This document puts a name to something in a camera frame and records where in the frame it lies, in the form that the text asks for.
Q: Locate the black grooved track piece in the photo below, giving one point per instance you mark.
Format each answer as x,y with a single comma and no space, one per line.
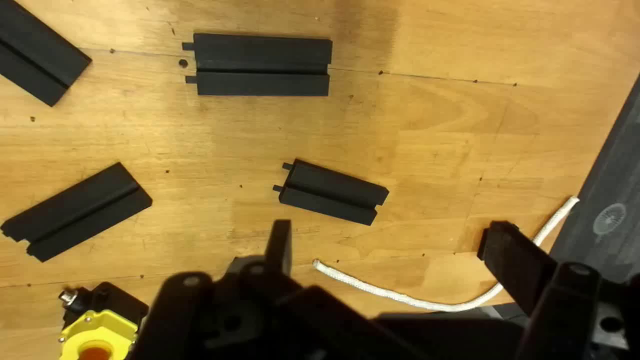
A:
332,187
267,51
86,220
33,53

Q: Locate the white flexible tube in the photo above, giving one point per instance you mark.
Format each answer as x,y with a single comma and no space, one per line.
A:
373,289

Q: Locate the yellow emergency stop button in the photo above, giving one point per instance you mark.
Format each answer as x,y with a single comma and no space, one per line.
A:
92,331

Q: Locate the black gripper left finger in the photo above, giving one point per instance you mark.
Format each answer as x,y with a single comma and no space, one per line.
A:
220,320

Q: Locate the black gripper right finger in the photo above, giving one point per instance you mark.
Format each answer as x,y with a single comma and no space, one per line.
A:
567,312

